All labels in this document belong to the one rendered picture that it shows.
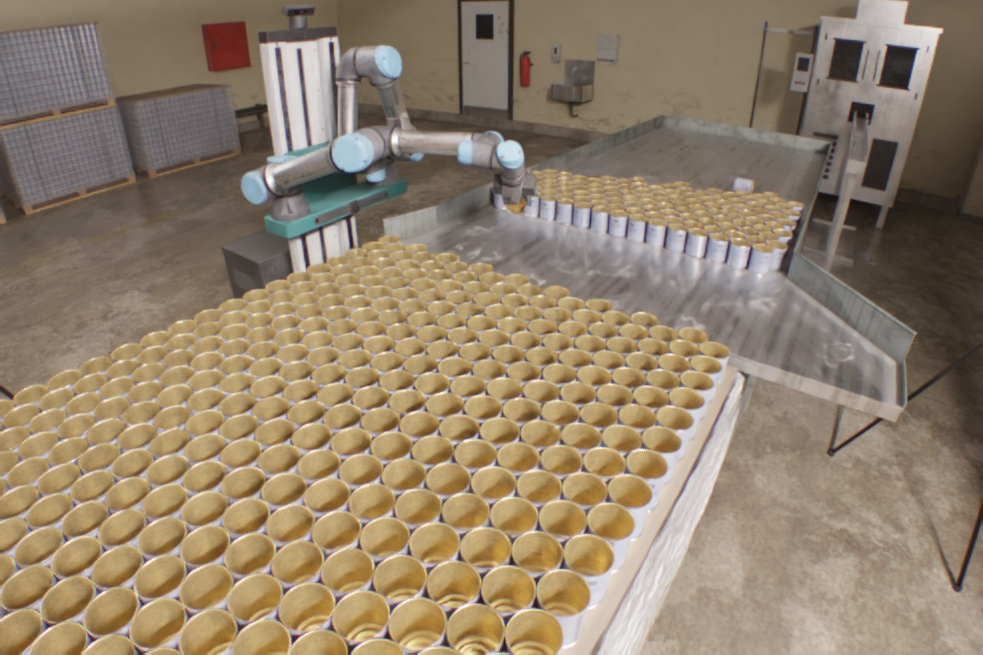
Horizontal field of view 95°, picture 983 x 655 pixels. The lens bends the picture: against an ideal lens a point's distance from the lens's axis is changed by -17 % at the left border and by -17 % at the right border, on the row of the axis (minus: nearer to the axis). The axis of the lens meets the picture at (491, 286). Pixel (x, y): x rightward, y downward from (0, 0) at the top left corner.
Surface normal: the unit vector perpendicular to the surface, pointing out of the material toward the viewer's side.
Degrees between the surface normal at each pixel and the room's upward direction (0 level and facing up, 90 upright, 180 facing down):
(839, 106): 90
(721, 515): 0
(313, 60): 90
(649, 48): 90
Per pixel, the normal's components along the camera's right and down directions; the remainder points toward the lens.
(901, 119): -0.58, 0.38
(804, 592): 0.00, -0.88
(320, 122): 0.82, 0.26
